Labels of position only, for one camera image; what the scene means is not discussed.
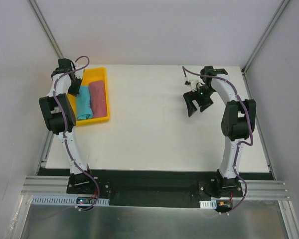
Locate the cyan t shirt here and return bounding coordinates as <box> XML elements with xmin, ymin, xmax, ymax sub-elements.
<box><xmin>76</xmin><ymin>86</ymin><xmax>93</xmax><ymax>120</ymax></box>

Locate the yellow plastic bin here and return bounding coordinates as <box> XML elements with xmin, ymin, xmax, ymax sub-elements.
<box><xmin>76</xmin><ymin>67</ymin><xmax>110</xmax><ymax>126</ymax></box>

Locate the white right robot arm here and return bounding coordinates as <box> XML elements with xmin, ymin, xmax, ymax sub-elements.
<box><xmin>183</xmin><ymin>66</ymin><xmax>256</xmax><ymax>198</ymax></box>

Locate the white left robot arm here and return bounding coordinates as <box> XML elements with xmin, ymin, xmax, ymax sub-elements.
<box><xmin>39</xmin><ymin>58</ymin><xmax>96</xmax><ymax>194</ymax></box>

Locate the red folded t shirt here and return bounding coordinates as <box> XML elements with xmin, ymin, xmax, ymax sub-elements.
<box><xmin>89</xmin><ymin>81</ymin><xmax>108</xmax><ymax>118</ymax></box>

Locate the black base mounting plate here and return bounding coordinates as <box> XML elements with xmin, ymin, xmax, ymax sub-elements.
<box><xmin>66</xmin><ymin>170</ymin><xmax>243</xmax><ymax>208</ymax></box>

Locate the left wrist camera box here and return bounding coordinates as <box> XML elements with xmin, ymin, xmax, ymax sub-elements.
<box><xmin>74</xmin><ymin>65</ymin><xmax>87</xmax><ymax>75</ymax></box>

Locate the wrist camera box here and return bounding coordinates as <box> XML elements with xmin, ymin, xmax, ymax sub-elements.
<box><xmin>184</xmin><ymin>77</ymin><xmax>200</xmax><ymax>92</ymax></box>
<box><xmin>74</xmin><ymin>65</ymin><xmax>87</xmax><ymax>75</ymax></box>

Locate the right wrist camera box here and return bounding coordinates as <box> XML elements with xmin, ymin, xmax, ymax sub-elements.
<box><xmin>184</xmin><ymin>77</ymin><xmax>200</xmax><ymax>92</ymax></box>

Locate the left aluminium corner post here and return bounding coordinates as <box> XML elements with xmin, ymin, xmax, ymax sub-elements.
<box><xmin>27</xmin><ymin>0</ymin><xmax>64</xmax><ymax>59</ymax></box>

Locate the aluminium corner post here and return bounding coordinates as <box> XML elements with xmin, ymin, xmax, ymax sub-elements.
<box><xmin>241</xmin><ymin>0</ymin><xmax>292</xmax><ymax>76</ymax></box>
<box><xmin>27</xmin><ymin>0</ymin><xmax>64</xmax><ymax>59</ymax></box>

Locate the right white cable duct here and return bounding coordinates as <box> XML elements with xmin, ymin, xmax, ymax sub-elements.
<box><xmin>199</xmin><ymin>200</ymin><xmax>217</xmax><ymax>210</ymax></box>

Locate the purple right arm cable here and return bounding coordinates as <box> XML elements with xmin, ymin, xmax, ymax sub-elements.
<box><xmin>182</xmin><ymin>66</ymin><xmax>255</xmax><ymax>220</ymax></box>

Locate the aluminium front rail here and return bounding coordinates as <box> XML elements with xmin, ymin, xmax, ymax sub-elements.
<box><xmin>21</xmin><ymin>176</ymin><xmax>291</xmax><ymax>201</ymax></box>

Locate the left grey cable duct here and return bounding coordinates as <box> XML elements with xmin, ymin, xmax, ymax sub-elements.
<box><xmin>31</xmin><ymin>196</ymin><xmax>110</xmax><ymax>206</ymax></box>

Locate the right aluminium corner post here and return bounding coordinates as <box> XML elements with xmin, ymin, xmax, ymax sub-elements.
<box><xmin>241</xmin><ymin>0</ymin><xmax>292</xmax><ymax>76</ymax></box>

